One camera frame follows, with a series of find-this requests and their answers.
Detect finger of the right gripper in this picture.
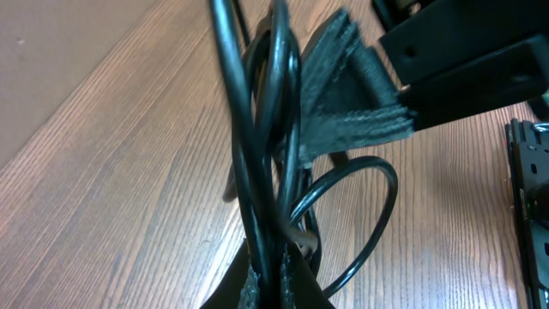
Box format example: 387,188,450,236
299,106,414,164
301,8,401,114

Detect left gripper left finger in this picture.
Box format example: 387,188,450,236
202,241,261,309

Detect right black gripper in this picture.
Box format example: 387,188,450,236
372,0,548,130

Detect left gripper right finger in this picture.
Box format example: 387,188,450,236
280,245,335,309

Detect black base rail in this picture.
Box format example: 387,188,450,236
505,118,548,309

